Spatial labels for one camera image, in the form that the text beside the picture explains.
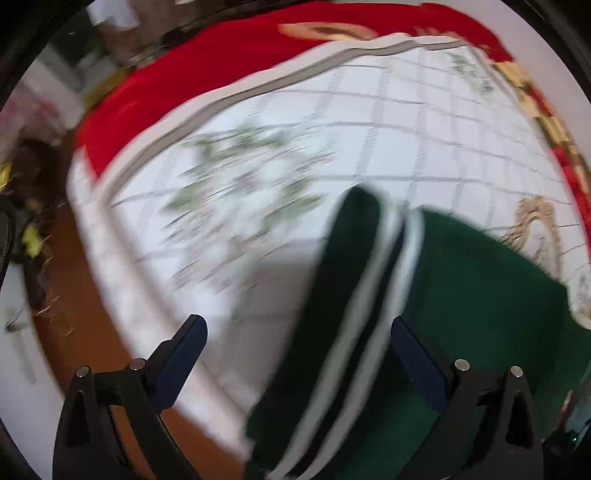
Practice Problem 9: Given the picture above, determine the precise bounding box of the red plush blanket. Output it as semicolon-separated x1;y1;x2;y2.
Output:
77;1;590;219

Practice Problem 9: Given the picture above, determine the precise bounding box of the white grid-pattern bed sheet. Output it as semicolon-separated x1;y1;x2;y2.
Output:
67;34;590;460

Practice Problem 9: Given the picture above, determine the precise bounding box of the green and white varsity jacket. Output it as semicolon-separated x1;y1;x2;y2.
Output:
245;186;590;479

